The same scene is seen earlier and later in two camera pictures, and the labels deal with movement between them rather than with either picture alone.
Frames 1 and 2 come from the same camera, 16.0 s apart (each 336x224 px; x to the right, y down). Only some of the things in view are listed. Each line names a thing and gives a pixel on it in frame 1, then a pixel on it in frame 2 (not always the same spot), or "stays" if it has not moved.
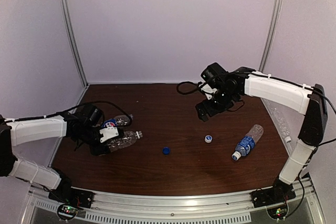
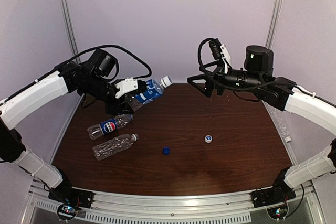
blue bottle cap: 166,150 stays
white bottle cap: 208,138 stays
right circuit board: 279,212 stays
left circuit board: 67,212 stays
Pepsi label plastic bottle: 122,120 stays
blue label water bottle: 247,143 to 154,88
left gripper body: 99,149 to 122,102
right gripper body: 203,109 to 210,85
